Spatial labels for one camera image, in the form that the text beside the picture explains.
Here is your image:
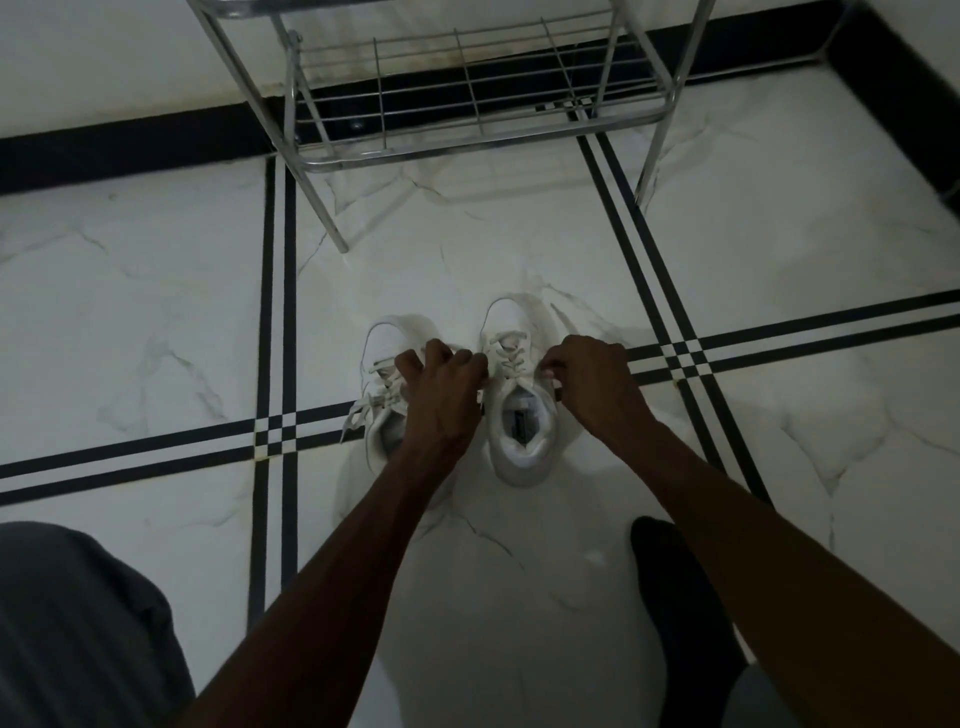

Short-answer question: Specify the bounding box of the person's right hand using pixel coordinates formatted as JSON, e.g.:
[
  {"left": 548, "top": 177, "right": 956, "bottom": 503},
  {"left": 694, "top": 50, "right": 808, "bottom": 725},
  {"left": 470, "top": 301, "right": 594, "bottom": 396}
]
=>
[{"left": 538, "top": 334, "right": 660, "bottom": 454}]

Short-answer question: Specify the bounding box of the person's grey trouser leg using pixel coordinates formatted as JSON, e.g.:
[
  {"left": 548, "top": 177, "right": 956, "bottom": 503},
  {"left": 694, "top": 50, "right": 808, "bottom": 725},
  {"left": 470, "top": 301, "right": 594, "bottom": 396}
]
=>
[{"left": 0, "top": 522, "right": 198, "bottom": 728}]

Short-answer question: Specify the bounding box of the person's right forearm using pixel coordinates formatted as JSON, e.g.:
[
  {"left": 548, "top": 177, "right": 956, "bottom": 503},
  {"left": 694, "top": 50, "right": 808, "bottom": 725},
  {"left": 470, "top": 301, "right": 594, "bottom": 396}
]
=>
[{"left": 621, "top": 418, "right": 960, "bottom": 728}]

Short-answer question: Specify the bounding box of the person's left hand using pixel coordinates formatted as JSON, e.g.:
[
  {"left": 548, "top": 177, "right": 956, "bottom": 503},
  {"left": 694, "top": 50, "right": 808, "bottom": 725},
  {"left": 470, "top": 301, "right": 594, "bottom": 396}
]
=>
[{"left": 394, "top": 339, "right": 490, "bottom": 465}]

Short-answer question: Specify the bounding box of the person's black sock foot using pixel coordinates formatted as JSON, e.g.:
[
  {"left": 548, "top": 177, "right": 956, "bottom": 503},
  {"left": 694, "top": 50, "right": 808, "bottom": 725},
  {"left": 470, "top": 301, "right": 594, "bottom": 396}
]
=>
[{"left": 630, "top": 516, "right": 750, "bottom": 728}]

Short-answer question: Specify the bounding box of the metal wire shoe rack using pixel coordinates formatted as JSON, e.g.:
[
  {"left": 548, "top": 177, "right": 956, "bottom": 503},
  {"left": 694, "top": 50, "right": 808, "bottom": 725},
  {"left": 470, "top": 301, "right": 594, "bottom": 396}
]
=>
[{"left": 187, "top": 0, "right": 717, "bottom": 255}]

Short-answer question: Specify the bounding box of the person's left forearm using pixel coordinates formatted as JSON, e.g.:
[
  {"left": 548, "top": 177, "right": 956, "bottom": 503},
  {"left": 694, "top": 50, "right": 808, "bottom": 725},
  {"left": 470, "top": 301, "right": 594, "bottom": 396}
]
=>
[{"left": 177, "top": 442, "right": 460, "bottom": 728}]

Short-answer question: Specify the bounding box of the white lace-up sneaker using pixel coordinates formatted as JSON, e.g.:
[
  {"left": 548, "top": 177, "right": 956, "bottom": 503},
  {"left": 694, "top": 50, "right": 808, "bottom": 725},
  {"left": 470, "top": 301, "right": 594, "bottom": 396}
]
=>
[
  {"left": 478, "top": 297, "right": 561, "bottom": 489},
  {"left": 340, "top": 321, "right": 456, "bottom": 477}
]

